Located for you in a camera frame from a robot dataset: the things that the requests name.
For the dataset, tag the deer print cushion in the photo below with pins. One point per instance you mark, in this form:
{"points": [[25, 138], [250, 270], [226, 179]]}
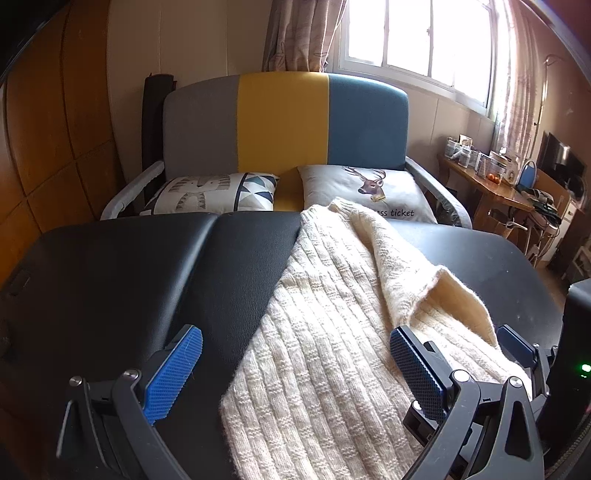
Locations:
{"points": [[391, 193]]}

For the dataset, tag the black television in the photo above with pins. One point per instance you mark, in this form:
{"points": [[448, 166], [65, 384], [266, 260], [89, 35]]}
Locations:
{"points": [[558, 161]]}

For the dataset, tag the wooden side table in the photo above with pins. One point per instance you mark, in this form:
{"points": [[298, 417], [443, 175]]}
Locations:
{"points": [[492, 195]]}

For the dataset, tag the patterned window curtain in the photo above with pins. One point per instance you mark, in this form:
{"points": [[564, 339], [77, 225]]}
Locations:
{"points": [[300, 34]]}

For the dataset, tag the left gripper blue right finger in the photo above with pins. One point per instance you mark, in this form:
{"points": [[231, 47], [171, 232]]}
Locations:
{"points": [[477, 430]]}

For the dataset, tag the grey yellow blue sofa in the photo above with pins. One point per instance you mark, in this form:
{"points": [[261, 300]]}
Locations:
{"points": [[276, 122]]}

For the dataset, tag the cream knitted sweater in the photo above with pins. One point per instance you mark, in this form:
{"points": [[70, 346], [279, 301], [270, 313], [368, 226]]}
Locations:
{"points": [[317, 394]]}

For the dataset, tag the triangle pattern cushion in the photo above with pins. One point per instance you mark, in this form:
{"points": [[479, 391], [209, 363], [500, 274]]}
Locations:
{"points": [[218, 194]]}

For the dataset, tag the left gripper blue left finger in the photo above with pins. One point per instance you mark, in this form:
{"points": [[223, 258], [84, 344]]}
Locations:
{"points": [[110, 425]]}

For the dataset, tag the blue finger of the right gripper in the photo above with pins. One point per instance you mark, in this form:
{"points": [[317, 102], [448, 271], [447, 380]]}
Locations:
{"points": [[533, 357]]}

